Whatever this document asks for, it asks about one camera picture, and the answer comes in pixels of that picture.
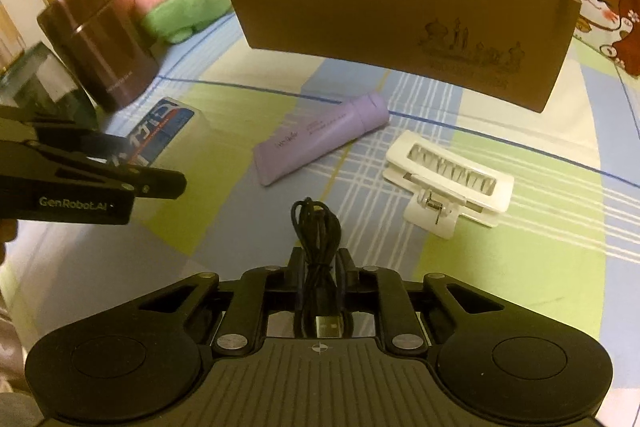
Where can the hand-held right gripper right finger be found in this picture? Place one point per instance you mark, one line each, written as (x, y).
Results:
(348, 274)

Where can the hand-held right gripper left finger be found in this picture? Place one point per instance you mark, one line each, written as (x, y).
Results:
(295, 272)

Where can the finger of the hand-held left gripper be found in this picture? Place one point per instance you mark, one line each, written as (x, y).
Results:
(95, 143)
(160, 184)

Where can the clear case with blue label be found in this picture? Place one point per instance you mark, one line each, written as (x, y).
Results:
(170, 119)

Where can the brown cardboard box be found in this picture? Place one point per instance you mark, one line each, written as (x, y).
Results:
(375, 7)

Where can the glass jar with dark lid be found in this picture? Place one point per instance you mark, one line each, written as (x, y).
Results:
(40, 82)

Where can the maroon metal canister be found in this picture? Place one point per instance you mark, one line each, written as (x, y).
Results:
(100, 52)

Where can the white hair claw clip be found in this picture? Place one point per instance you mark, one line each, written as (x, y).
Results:
(440, 207)

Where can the purple tube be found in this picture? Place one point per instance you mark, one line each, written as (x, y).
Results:
(320, 137)

